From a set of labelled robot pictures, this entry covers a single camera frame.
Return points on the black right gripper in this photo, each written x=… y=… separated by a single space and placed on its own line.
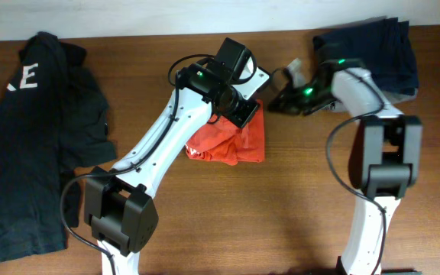
x=292 y=102

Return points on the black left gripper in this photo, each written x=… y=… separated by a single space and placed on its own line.
x=242 y=116

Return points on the red soccer t-shirt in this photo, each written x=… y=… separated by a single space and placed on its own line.
x=224 y=142

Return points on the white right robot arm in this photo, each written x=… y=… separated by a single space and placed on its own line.
x=384 y=159

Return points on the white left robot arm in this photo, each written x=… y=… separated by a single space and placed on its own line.
x=119 y=203

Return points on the folded navy blue garment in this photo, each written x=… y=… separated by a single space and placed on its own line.
x=383 y=47

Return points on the black t-shirt white letters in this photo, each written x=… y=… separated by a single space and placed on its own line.
x=52 y=121

